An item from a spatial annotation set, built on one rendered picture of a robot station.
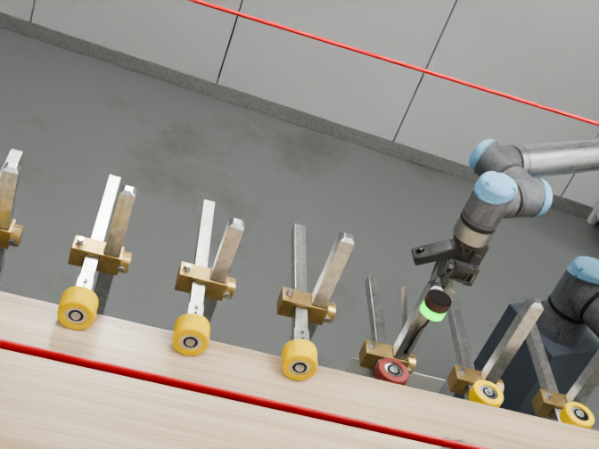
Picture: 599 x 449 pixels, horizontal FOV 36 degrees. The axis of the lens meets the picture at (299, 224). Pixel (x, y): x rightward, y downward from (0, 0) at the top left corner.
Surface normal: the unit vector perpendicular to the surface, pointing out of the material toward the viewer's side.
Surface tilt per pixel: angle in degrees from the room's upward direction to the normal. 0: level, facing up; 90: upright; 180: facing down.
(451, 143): 90
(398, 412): 0
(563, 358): 90
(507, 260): 0
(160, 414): 0
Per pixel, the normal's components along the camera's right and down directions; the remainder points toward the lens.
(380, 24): -0.07, 0.56
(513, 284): 0.32, -0.77
